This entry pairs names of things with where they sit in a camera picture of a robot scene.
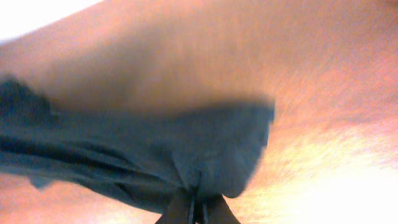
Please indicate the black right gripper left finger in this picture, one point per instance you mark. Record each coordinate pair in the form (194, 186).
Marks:
(180, 209)

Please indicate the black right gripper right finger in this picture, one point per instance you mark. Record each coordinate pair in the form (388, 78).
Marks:
(215, 210)

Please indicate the black Nike t-shirt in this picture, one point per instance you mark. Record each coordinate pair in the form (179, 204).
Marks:
(140, 162)

